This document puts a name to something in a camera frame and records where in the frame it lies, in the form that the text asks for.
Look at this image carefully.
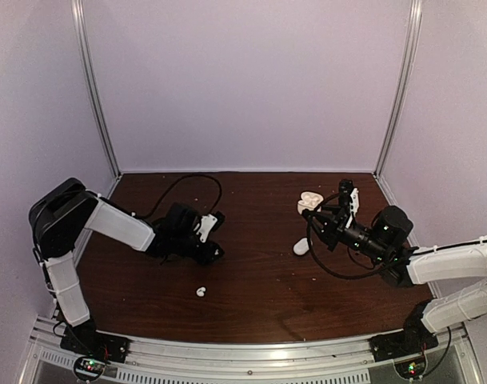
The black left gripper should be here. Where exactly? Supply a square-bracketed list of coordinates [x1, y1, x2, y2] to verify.
[173, 233, 224, 266]

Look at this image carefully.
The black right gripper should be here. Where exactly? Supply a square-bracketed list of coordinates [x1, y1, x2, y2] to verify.
[302, 204, 389, 262]

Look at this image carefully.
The cream rounded earbud charging case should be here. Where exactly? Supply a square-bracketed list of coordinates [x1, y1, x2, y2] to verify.
[297, 191, 324, 214]

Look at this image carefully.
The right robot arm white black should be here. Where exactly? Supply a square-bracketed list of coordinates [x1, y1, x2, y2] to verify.
[301, 205, 487, 362]

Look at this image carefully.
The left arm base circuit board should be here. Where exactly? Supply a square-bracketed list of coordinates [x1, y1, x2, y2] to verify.
[73, 356, 108, 383]

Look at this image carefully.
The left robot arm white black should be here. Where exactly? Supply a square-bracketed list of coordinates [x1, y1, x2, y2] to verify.
[28, 178, 226, 363]

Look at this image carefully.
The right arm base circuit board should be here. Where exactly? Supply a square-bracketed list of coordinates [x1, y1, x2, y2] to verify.
[394, 356, 427, 381]

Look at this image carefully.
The white oval charging case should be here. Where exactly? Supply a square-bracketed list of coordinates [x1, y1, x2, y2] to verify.
[293, 238, 312, 257]

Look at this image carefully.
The white clip-on earbud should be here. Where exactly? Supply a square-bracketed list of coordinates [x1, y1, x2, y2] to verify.
[196, 286, 206, 298]

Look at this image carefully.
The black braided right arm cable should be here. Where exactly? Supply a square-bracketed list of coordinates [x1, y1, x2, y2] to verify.
[305, 191, 392, 279]

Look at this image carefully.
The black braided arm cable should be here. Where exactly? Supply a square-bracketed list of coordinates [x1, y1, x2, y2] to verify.
[305, 191, 392, 279]
[133, 174, 224, 225]

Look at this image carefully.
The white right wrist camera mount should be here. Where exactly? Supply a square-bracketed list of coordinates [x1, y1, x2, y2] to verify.
[338, 179, 360, 218]

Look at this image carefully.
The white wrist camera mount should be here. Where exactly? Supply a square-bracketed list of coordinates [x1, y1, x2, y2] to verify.
[338, 179, 360, 218]
[194, 211, 226, 243]

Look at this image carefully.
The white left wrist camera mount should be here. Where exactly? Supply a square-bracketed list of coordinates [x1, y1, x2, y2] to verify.
[194, 211, 226, 243]

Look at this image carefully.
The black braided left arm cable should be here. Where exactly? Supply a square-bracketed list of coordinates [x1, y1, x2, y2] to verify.
[133, 174, 224, 225]

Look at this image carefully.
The aluminium front frame rail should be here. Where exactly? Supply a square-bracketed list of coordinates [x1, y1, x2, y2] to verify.
[15, 317, 485, 383]

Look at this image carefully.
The aluminium corner post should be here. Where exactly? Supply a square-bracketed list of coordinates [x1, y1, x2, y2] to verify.
[373, 0, 423, 180]
[70, 0, 122, 178]

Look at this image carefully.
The left aluminium corner post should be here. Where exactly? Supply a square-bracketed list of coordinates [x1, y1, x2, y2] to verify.
[70, 0, 122, 178]

